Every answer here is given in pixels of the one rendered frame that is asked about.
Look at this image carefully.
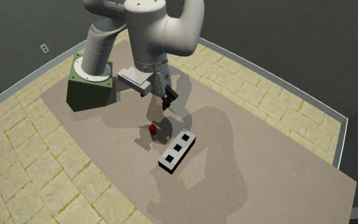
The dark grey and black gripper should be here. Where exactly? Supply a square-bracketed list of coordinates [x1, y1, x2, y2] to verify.
[147, 64, 178, 111]

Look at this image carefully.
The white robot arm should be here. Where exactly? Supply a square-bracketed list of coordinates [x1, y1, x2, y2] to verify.
[74, 0, 204, 96]

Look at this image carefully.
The grey and red pin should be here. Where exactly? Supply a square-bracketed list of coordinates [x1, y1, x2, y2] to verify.
[149, 124, 158, 141]

